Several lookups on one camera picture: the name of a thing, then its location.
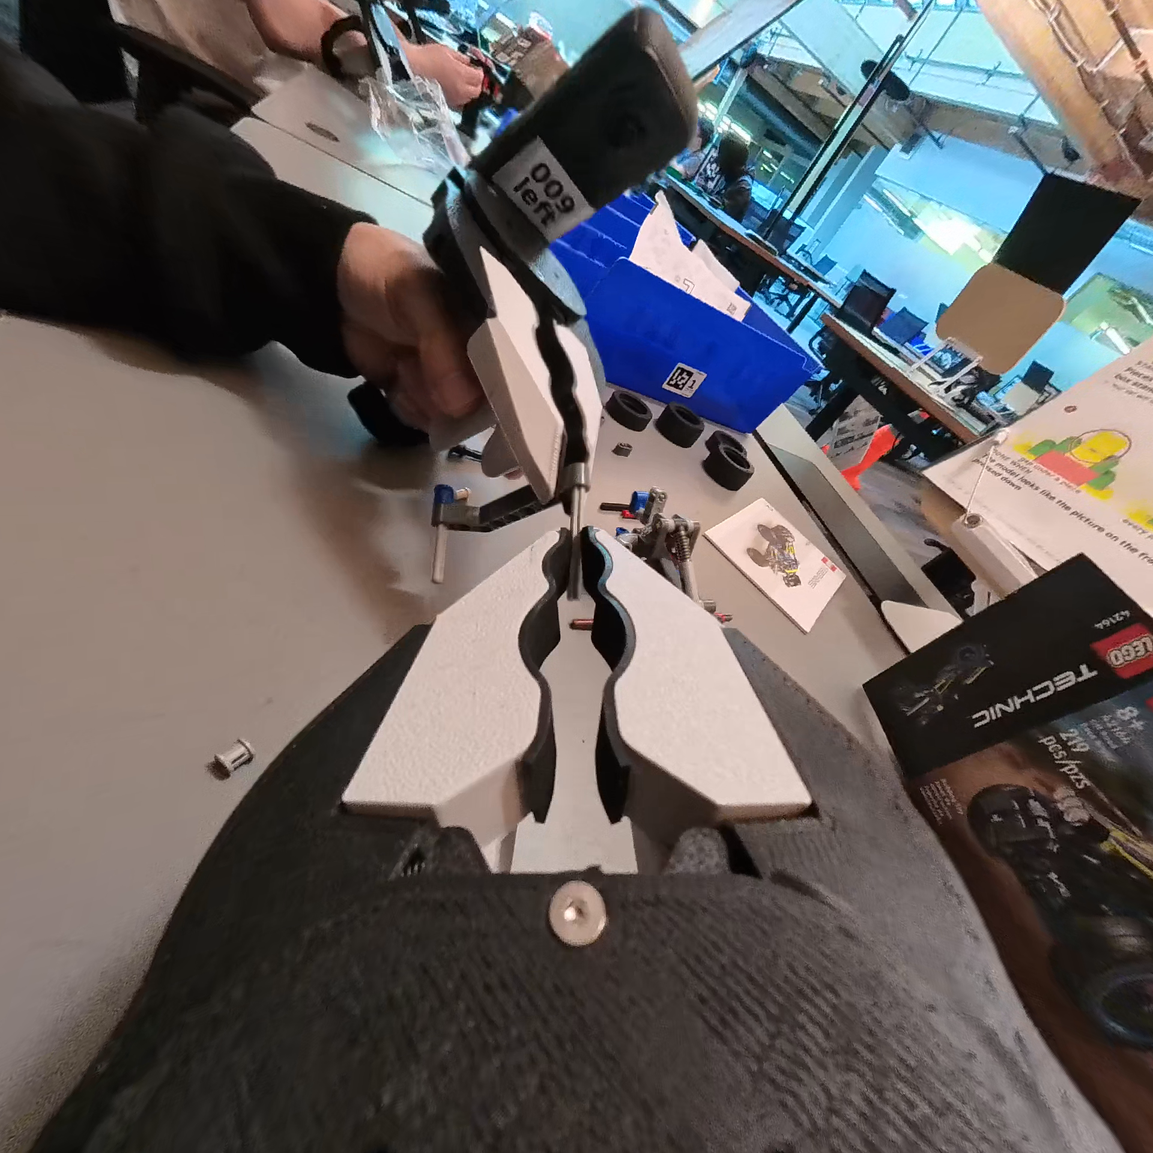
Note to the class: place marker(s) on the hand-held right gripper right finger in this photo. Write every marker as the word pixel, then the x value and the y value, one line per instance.
pixel 711 721

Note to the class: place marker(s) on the person's left forearm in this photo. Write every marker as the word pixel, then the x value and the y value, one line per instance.
pixel 162 225

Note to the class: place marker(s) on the light grey plastic axle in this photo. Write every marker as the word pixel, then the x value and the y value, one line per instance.
pixel 575 532

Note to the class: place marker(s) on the orange plastic object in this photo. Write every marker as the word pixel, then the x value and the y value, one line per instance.
pixel 869 455

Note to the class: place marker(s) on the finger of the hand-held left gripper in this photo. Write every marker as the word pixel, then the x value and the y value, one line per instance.
pixel 518 387
pixel 588 397

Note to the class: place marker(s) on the light grey plastic bush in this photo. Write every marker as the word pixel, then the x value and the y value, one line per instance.
pixel 235 758

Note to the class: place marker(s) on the dark grey upright panel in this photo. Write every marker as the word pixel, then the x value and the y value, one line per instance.
pixel 837 504

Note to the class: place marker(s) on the dark grey angled beam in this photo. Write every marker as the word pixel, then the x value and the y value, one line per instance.
pixel 496 515

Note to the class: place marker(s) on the white printed poster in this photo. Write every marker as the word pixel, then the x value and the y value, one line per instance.
pixel 1080 468

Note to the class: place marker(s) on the brown office desk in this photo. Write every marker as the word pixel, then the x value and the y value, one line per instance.
pixel 891 370

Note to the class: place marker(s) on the blue storage bin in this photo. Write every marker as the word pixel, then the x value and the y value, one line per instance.
pixel 703 352
pixel 594 253
pixel 630 209

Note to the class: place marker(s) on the toy buggy chassis assembly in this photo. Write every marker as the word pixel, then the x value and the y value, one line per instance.
pixel 671 541

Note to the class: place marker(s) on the white buggy picture booklet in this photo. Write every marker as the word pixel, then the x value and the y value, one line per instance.
pixel 774 567

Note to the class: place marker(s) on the grey axle with blue connector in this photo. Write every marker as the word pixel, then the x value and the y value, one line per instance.
pixel 438 549

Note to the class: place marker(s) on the white paper sheets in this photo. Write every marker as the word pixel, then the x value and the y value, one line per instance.
pixel 671 253

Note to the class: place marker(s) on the black toy set box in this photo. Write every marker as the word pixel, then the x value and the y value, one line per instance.
pixel 1035 810

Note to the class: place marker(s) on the black office chair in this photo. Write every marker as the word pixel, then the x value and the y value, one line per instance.
pixel 946 577

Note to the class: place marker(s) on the person's left hand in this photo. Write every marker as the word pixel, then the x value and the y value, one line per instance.
pixel 397 324

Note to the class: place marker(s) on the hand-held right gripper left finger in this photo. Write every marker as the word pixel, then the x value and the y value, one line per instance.
pixel 432 721

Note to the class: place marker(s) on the clear plastic bag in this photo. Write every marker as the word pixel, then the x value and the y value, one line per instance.
pixel 415 127

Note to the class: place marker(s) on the black and tan card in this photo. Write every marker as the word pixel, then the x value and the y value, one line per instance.
pixel 1035 271

